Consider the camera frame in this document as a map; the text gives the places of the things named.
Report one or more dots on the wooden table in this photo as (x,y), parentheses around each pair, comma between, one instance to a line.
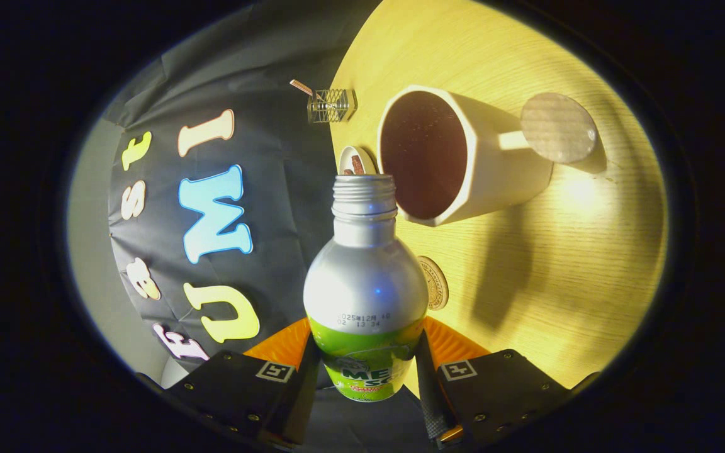
(557,251)

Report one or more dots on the black backdrop cloth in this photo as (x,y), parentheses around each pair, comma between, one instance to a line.
(274,189)

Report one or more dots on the round cork coaster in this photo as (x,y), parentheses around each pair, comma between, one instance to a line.
(436,283)

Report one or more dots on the striped straw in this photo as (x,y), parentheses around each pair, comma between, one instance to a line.
(301,87)

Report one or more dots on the white oval plate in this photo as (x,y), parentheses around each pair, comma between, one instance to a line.
(345,157)

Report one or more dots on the reddish brown meat slice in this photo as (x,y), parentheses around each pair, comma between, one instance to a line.
(358,165)

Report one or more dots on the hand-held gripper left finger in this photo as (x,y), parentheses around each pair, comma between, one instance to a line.
(299,402)

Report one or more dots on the silver and green juice bottle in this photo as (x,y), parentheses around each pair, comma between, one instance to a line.
(365,289)

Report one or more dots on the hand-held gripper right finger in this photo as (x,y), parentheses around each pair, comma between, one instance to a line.
(428,402)

